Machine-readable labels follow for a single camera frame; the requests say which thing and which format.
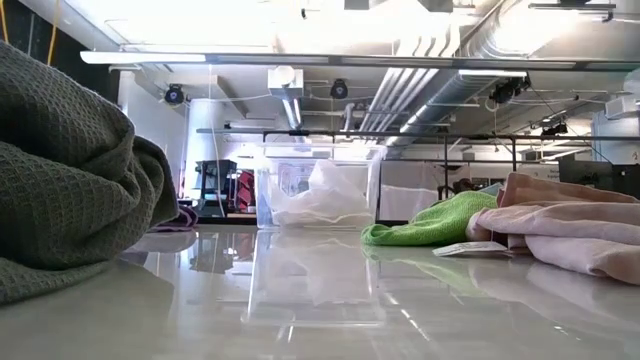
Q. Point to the white towel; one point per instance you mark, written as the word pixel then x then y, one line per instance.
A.
pixel 325 200

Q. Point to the light green towel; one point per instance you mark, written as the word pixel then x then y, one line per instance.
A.
pixel 435 222

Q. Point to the purple towel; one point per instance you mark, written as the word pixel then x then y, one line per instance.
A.
pixel 182 220

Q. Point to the pink towel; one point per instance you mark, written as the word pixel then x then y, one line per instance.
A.
pixel 565 225

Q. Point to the olive gray waffle towel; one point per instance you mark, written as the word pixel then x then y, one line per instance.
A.
pixel 65 175

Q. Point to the red background object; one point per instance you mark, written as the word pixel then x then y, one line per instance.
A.
pixel 246 192

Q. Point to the white partition panel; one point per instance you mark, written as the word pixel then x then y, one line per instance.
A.
pixel 405 200

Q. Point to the black ceiling spotlight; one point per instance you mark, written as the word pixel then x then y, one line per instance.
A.
pixel 339 89
pixel 174 94

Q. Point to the white ceiling box unit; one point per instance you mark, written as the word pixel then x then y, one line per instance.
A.
pixel 285 82

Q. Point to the black equipment cart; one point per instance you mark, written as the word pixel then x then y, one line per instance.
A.
pixel 215 172

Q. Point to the white ceiling pipes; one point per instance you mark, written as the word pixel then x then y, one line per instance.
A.
pixel 400 90

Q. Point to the white round column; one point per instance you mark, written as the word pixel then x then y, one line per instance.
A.
pixel 202 140

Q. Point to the black track light cluster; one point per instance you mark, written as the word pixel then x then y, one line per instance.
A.
pixel 507 90

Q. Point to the long ceiling light strip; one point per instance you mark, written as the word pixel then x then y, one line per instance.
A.
pixel 150 57

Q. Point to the black background rig frame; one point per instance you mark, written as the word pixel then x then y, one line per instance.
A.
pixel 400 135

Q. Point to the silver round air duct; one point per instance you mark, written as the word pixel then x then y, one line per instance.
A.
pixel 450 95

